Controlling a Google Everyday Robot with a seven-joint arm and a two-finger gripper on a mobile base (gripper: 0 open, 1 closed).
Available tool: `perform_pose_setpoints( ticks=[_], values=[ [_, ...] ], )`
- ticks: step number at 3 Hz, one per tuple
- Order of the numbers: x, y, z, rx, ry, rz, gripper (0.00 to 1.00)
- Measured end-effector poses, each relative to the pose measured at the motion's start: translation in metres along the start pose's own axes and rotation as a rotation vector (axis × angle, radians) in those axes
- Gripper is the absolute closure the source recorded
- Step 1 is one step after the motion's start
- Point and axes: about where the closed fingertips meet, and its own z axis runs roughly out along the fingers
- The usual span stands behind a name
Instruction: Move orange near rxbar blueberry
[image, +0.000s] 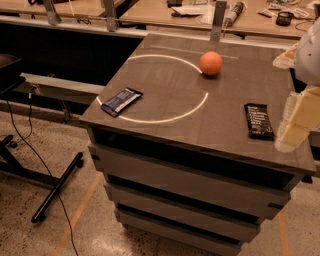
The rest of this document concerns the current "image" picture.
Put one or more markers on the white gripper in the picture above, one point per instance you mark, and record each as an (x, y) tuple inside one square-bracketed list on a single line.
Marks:
[(309, 56)]

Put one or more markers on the orange fruit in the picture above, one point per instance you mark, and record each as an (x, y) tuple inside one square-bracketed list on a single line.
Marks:
[(210, 63)]

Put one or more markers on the blue rxbar blueberry wrapper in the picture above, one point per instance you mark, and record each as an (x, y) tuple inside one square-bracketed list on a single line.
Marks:
[(116, 104)]

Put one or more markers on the black rxbar chocolate wrapper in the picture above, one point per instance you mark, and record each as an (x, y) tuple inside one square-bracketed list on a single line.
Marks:
[(258, 122)]

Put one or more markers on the wooden background desk right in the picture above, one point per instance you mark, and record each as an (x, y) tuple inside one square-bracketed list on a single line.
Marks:
[(271, 18)]

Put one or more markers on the rolled grey tube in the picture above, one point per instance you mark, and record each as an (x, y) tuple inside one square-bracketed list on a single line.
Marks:
[(233, 14)]

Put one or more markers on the papers on desk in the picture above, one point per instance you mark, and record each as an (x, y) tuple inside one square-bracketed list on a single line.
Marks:
[(202, 13)]

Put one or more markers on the grey drawer cabinet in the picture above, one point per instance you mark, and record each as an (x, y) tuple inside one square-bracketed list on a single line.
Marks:
[(179, 162)]

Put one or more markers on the black rolling stand base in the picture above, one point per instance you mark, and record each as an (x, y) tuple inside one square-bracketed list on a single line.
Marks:
[(11, 165)]

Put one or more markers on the grey metal post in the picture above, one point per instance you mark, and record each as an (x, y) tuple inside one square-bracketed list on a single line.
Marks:
[(218, 19)]

